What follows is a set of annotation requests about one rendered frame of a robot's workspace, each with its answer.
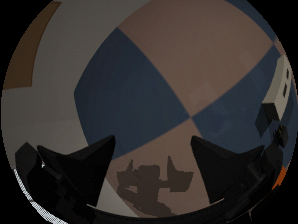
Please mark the black two-prong plug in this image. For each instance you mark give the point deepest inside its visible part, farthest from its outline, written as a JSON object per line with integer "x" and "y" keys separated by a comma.
{"x": 282, "y": 136}

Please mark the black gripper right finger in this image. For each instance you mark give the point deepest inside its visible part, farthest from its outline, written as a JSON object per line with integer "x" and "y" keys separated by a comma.
{"x": 220, "y": 168}

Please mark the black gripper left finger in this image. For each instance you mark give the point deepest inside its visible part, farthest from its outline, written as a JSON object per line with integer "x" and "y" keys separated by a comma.
{"x": 85, "y": 170}

